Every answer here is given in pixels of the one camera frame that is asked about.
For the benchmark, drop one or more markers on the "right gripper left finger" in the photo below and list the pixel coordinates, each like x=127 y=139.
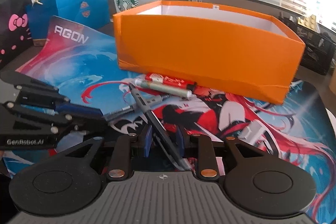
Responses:
x=125 y=149

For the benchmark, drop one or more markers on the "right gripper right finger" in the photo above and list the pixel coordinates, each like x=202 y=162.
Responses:
x=199 y=147

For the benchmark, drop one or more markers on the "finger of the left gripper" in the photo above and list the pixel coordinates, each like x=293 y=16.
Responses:
x=63 y=113
x=19 y=79

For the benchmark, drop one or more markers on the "black pen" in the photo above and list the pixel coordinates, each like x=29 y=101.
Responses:
x=160 y=136

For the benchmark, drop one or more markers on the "grey metal pen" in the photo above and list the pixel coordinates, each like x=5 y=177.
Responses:
x=154 y=100

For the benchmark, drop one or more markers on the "black Hello Kitty bag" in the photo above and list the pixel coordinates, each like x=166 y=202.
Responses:
x=15 y=35

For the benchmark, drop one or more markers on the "colourful anime desk mat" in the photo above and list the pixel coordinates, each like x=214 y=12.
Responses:
x=287 y=176

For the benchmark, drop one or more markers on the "white small clip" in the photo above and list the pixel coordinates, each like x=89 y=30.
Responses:
x=252 y=132

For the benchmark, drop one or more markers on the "red flat package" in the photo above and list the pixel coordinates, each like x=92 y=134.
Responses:
x=171 y=81

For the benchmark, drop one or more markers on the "silver tube with label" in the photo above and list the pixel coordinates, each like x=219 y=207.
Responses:
x=184 y=93

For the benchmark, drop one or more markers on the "blue paper bag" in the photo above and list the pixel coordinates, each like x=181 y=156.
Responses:
x=91 y=13

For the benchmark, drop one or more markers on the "orange cardboard box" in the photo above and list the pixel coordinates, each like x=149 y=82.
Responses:
x=227 y=48

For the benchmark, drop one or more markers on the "beige paper cup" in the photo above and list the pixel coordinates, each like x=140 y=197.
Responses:
x=332 y=83

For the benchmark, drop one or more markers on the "black mesh desk organizer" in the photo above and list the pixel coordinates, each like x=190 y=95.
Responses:
x=319 y=48

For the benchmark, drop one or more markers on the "yellow toy brick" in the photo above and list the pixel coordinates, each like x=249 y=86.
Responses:
x=309 y=22

